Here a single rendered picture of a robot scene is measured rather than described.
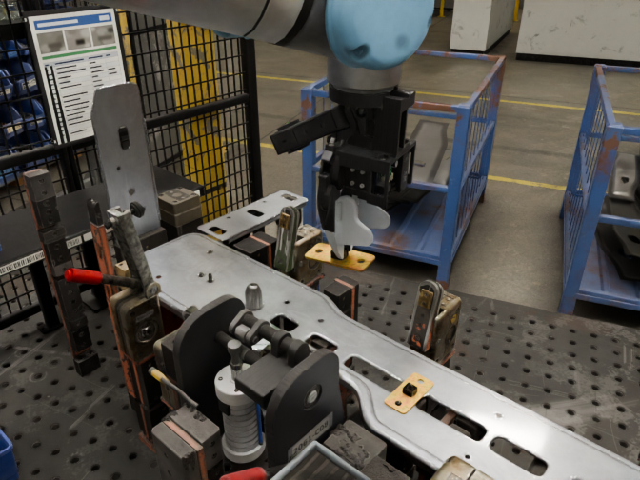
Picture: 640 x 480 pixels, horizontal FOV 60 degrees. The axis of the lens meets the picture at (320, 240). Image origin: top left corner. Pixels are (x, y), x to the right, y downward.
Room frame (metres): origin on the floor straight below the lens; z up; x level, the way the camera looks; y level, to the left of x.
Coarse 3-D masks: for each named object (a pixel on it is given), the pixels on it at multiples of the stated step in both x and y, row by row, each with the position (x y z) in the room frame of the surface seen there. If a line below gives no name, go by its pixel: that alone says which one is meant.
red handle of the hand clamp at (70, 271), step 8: (72, 272) 0.72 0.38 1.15; (80, 272) 0.73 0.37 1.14; (88, 272) 0.74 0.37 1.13; (96, 272) 0.75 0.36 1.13; (72, 280) 0.72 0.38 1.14; (80, 280) 0.73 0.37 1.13; (88, 280) 0.74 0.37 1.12; (96, 280) 0.75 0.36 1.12; (104, 280) 0.76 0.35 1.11; (112, 280) 0.77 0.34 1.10; (120, 280) 0.78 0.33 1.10; (128, 280) 0.79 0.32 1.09; (136, 280) 0.80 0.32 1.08; (136, 288) 0.80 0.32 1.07
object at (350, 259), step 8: (312, 248) 0.62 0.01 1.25; (320, 248) 0.62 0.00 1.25; (328, 248) 0.62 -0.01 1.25; (312, 256) 0.60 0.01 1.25; (320, 256) 0.60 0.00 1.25; (328, 256) 0.60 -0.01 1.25; (336, 256) 0.59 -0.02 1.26; (344, 256) 0.59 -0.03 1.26; (352, 256) 0.59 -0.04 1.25; (360, 256) 0.59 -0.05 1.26; (368, 256) 0.59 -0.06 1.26; (336, 264) 0.58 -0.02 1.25; (344, 264) 0.58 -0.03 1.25; (352, 264) 0.57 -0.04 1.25; (360, 264) 0.57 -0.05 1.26; (368, 264) 0.57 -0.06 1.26
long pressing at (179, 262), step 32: (160, 256) 1.02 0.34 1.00; (192, 256) 1.02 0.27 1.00; (224, 256) 1.02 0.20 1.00; (192, 288) 0.90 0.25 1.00; (224, 288) 0.90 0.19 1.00; (288, 288) 0.90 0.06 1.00; (352, 320) 0.80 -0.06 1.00; (256, 352) 0.71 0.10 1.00; (352, 352) 0.71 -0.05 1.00; (384, 352) 0.71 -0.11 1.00; (416, 352) 0.71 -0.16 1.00; (352, 384) 0.63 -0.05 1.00; (448, 384) 0.64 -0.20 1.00; (384, 416) 0.57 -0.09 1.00; (416, 416) 0.57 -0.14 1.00; (480, 416) 0.57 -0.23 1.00; (512, 416) 0.57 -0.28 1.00; (416, 448) 0.51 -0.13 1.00; (448, 448) 0.52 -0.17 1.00; (480, 448) 0.52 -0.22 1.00; (544, 448) 0.52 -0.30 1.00; (576, 448) 0.52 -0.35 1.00
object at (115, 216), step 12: (132, 204) 0.82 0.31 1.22; (120, 216) 0.78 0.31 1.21; (108, 228) 0.78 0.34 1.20; (120, 228) 0.79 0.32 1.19; (132, 228) 0.80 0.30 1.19; (120, 240) 0.80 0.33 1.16; (132, 240) 0.79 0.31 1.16; (132, 252) 0.79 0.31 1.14; (132, 264) 0.80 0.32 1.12; (144, 264) 0.80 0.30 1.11; (132, 276) 0.81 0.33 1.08; (144, 276) 0.80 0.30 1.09
